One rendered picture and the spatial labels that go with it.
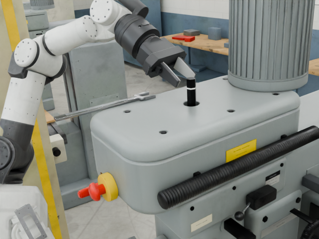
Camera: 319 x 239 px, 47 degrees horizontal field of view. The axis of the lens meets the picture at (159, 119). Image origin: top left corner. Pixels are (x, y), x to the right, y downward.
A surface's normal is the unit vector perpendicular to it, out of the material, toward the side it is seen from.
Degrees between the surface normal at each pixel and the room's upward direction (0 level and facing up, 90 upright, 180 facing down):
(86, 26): 71
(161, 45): 30
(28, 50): 59
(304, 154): 90
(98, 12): 66
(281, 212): 90
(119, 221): 0
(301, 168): 90
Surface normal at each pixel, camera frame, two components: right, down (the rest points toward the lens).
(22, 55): -0.47, -0.17
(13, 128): -0.01, -0.07
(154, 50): 0.31, -0.68
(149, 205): -0.10, 0.40
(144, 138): -0.07, -0.92
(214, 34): -0.86, 0.25
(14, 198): 0.64, -0.32
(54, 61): 0.84, 0.20
